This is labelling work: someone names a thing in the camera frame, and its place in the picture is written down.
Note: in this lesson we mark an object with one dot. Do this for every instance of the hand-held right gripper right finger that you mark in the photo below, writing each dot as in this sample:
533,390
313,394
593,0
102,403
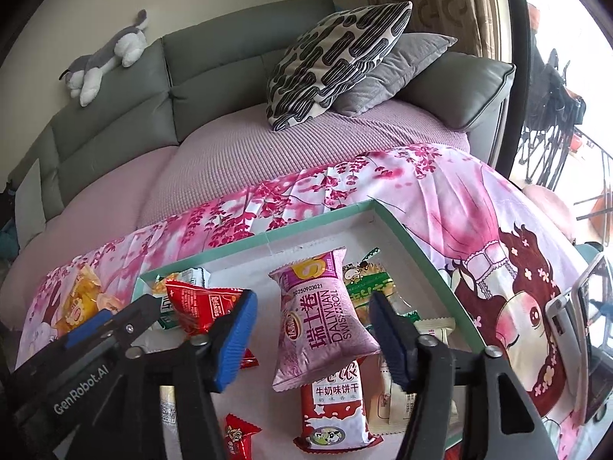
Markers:
389,340

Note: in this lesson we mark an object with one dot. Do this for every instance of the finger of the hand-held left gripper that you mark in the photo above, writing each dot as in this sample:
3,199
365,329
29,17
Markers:
139,314

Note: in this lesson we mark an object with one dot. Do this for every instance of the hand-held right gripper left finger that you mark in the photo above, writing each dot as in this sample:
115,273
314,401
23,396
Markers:
234,345

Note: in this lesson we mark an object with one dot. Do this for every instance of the red snack packet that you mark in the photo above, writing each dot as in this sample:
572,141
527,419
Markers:
248,359
206,306

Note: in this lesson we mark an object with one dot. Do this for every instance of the green and yellow snack packet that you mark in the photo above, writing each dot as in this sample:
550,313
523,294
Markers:
368,285

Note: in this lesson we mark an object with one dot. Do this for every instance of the white and green cracker packet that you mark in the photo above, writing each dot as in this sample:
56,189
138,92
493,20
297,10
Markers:
187,278

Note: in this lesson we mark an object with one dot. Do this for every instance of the pink swiss roll packet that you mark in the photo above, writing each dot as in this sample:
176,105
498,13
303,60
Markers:
316,326

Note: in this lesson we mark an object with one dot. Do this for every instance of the small red candy packet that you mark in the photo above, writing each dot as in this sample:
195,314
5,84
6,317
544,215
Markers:
239,436

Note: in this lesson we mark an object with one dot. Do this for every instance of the red and white biscuit packet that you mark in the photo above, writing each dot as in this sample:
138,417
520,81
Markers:
330,414

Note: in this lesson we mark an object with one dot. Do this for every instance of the teal cardboard box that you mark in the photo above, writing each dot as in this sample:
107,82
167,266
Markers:
306,249

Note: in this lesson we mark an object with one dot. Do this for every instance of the white snack packet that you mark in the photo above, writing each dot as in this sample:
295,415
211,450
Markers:
435,329

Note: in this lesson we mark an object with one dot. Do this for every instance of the cream snack packet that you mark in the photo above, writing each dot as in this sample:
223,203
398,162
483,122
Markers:
397,400

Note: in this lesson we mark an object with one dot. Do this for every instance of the printed pink blanket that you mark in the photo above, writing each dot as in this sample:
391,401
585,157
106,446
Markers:
455,211

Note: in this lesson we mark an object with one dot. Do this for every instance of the teal cloth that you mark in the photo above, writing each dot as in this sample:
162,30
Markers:
7,247

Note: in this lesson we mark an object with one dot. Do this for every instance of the light grey cushion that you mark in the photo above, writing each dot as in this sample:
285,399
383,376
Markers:
29,199

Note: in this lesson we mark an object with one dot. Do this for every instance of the pink sofa cover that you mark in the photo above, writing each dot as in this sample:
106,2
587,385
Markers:
239,163

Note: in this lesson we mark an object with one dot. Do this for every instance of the grey-green sofa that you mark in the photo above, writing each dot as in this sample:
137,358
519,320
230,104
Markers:
215,67

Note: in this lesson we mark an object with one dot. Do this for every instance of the grey and white plush dog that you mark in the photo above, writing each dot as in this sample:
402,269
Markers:
105,57

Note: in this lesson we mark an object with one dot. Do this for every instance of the dark folding chair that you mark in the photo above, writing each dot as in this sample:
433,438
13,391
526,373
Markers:
550,115

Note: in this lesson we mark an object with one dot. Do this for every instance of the black and white patterned cushion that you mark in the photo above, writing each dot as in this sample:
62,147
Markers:
335,57

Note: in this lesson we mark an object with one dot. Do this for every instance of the patterned beige curtain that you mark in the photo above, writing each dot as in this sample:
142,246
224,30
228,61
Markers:
431,0

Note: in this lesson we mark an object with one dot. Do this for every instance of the dark door frame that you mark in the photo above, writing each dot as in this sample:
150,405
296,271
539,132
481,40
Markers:
515,57

